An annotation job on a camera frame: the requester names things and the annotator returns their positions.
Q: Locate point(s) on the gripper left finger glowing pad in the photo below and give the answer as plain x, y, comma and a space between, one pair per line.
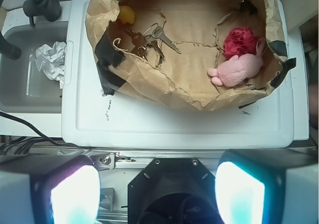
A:
48, 189

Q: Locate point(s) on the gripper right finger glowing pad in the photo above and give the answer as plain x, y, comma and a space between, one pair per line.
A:
268, 186

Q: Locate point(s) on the pink plush toy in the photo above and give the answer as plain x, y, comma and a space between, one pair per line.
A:
234, 71

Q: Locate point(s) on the grey toy sink basin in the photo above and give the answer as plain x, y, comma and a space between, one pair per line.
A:
25, 92

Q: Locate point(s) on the crumpled white paper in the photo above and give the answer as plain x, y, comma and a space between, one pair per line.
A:
51, 61

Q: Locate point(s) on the brown paper bag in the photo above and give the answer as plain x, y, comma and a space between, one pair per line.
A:
198, 28

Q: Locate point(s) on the metal corner bracket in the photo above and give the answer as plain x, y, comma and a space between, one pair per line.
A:
104, 161

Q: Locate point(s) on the yellow rubber duck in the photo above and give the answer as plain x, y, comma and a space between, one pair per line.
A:
126, 15

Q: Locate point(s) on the red paper flower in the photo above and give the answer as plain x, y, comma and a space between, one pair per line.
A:
240, 41

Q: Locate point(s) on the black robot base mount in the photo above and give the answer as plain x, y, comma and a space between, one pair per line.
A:
173, 191

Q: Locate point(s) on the silver key bunch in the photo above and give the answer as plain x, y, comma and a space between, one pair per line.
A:
142, 41

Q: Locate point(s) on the black faucet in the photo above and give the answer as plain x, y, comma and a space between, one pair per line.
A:
49, 9

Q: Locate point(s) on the white plastic lid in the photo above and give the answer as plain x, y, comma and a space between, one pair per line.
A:
90, 118

